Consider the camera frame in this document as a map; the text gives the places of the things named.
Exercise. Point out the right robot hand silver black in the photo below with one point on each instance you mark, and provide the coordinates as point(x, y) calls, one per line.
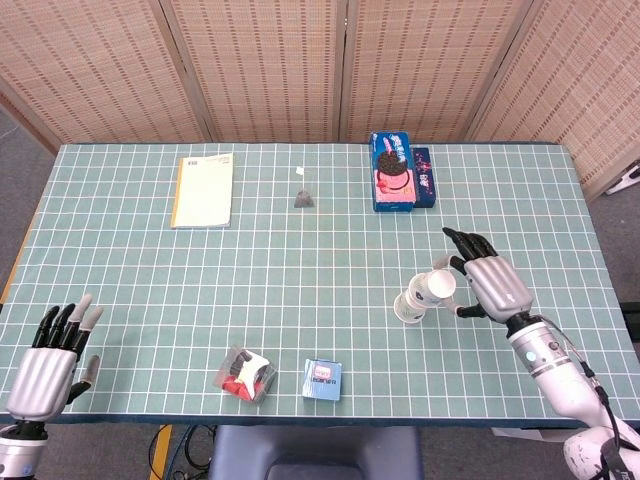
point(497, 290)

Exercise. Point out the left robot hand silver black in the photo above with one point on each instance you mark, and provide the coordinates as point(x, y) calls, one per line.
point(40, 385)

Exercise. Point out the white paper cup blue print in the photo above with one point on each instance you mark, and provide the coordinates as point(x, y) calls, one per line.
point(437, 286)
point(407, 311)

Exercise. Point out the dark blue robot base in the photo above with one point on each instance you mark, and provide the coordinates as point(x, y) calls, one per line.
point(315, 452)

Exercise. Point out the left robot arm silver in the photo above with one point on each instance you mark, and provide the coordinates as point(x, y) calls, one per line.
point(17, 450)

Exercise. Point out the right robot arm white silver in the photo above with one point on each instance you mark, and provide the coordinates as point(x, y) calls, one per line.
point(565, 385)

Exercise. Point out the dark blue slim box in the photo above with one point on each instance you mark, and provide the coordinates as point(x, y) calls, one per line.
point(425, 182)

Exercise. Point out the blue pink cookie box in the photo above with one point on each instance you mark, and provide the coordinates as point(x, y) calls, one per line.
point(392, 175)

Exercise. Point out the white screen foot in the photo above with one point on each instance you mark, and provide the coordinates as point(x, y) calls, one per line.
point(625, 181)

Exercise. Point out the green grid tablecloth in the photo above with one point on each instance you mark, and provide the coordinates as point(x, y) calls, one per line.
point(320, 280)

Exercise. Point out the small light blue box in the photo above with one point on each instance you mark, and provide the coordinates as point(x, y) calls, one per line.
point(322, 380)

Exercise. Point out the clear plastic snack packet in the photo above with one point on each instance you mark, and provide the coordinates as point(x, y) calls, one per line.
point(247, 375)

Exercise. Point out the pyramid tea bag with tag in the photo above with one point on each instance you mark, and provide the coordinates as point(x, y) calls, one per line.
point(304, 199)

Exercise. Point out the bamboo folding screen panel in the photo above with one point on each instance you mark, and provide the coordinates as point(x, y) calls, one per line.
point(430, 65)
point(260, 65)
point(585, 85)
point(100, 65)

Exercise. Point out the yellow notebook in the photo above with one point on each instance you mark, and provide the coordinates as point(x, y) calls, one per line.
point(204, 192)

